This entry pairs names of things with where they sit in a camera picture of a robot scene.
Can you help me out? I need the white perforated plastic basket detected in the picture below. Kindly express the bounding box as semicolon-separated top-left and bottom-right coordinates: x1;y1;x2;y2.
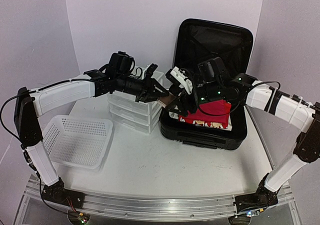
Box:
42;115;114;172

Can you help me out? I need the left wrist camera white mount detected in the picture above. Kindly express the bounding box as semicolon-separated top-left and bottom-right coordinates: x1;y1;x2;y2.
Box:
142;63;158;79

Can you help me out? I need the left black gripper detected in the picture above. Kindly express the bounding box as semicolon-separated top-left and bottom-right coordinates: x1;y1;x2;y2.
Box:
116;73;170;103

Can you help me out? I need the square bronze compact case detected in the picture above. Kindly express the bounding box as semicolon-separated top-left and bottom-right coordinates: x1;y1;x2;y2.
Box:
157;94;176;109

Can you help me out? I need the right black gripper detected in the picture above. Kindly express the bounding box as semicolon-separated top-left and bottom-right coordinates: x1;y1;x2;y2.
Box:
165;80;223;118

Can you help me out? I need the white plastic drawer organizer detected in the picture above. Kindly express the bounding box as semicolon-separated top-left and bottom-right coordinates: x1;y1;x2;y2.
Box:
106;64;167;136

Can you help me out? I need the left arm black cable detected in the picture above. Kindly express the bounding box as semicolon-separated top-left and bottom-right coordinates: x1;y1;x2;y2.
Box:
0;94;26;146

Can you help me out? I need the red patterned folded garment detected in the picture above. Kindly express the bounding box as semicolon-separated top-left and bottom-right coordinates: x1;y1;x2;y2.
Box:
177;109;233;131

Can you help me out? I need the black ribbed hard-shell suitcase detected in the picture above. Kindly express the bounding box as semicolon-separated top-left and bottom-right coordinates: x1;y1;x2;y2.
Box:
159;18;254;151

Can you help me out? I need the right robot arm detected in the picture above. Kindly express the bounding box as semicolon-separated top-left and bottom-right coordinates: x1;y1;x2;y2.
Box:
164;57;320;214

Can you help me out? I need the magenta folded cloth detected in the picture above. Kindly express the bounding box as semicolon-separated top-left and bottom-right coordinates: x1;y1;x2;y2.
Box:
185;100;232;127

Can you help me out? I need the white folded garment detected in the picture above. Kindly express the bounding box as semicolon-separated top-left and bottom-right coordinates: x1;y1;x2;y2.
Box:
168;109;233;132

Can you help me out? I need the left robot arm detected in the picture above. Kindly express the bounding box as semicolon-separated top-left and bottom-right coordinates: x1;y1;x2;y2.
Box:
13;51;169;206

